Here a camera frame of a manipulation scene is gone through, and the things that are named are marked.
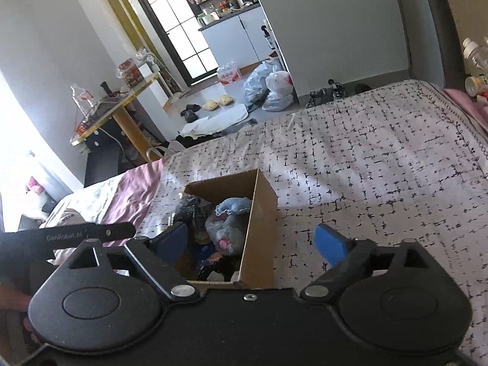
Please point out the white pink quilt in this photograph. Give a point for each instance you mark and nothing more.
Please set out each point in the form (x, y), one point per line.
(84, 213)

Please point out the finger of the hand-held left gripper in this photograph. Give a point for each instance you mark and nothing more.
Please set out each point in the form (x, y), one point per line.
(112, 231)

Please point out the small white drink bottle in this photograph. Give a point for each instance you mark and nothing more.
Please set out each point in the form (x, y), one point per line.
(476, 84)

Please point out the yellow slipper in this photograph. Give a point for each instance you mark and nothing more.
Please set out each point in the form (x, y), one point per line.
(225, 100)
(209, 105)

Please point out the pack of water bottles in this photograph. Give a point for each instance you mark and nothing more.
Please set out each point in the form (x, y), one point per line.
(229, 73)

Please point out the white tote bag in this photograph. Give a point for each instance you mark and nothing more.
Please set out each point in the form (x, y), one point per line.
(164, 150)

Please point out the blue denim plush toy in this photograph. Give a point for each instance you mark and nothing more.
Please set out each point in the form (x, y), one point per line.
(232, 206)

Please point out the grey trash bag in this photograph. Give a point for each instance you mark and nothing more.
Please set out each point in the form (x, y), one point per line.
(257, 84)

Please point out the pink bed sheet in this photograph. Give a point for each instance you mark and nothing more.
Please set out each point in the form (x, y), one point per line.
(137, 190)

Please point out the white floor mat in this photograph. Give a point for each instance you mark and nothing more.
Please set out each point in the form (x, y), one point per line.
(217, 120)

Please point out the dark spray bottle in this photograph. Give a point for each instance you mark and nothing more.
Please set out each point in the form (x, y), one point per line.
(267, 38)

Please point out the yellow curtain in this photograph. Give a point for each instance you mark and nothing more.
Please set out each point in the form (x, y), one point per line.
(125, 19)

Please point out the red label box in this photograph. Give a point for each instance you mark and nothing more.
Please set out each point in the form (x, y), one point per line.
(130, 72)

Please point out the clear plastic bag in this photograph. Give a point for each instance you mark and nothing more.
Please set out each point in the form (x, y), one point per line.
(278, 102)

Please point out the yellow table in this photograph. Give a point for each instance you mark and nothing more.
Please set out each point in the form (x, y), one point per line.
(125, 122)

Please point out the burger plush toy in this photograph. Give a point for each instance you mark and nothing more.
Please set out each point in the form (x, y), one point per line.
(203, 238)

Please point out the clear plastic container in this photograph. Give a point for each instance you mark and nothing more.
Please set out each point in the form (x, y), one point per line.
(83, 99)

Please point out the white fluffy cloth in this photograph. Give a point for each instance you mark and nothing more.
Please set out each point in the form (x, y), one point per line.
(223, 276)

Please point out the black drawer cabinet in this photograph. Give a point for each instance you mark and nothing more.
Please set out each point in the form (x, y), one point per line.
(103, 156)

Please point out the white kitchen cabinet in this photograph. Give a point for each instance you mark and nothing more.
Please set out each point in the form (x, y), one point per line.
(236, 40)

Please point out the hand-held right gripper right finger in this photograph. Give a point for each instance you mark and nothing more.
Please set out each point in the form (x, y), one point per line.
(331, 243)

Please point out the dark brown headboard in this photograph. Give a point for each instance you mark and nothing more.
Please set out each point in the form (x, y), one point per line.
(442, 26)

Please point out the clear plastic water bottle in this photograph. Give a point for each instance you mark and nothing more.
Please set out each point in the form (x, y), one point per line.
(476, 55)

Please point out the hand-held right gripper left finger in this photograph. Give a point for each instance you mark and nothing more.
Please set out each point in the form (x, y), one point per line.
(173, 241)

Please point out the brown cardboard box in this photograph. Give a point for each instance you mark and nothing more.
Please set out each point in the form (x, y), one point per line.
(263, 236)

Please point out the black slipper pair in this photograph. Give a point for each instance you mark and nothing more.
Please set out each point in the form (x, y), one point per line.
(190, 112)

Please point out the grey fluffy plush with pink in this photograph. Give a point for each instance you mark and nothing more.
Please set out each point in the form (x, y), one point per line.
(227, 232)

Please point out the black framed glass door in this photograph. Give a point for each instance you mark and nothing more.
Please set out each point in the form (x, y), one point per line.
(179, 26)

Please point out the white plastic bag red print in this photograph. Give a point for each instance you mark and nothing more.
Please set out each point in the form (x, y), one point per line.
(280, 82)

